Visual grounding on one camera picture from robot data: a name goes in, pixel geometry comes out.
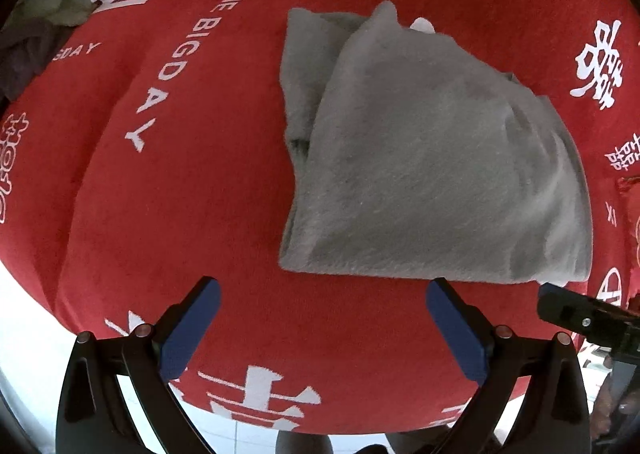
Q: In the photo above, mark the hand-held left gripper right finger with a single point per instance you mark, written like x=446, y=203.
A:
x=457, y=329

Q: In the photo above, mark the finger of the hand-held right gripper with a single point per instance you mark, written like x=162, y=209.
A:
x=575, y=311

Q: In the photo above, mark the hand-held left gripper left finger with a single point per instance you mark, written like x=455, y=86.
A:
x=192, y=321

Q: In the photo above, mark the grey sweater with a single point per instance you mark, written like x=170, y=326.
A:
x=430, y=159

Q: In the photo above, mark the person's right hand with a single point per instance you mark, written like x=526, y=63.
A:
x=617, y=404

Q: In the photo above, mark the person's right leg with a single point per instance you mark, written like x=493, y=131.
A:
x=417, y=441

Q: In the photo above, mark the person's leg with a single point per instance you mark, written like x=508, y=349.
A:
x=417, y=441
x=304, y=445

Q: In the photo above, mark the red printed blanket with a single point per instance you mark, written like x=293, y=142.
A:
x=200, y=194

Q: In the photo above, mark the person's left leg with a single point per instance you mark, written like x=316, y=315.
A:
x=304, y=445

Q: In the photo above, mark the dark purple garment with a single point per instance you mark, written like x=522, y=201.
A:
x=25, y=59

